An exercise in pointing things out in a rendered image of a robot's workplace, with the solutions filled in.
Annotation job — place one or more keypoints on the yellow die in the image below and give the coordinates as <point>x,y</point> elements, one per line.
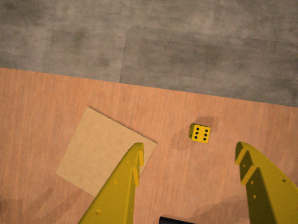
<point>199,133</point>

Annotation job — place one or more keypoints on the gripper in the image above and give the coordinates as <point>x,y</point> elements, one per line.
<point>272,197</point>

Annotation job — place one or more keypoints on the tan flat mat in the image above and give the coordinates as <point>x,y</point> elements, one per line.
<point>97,146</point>

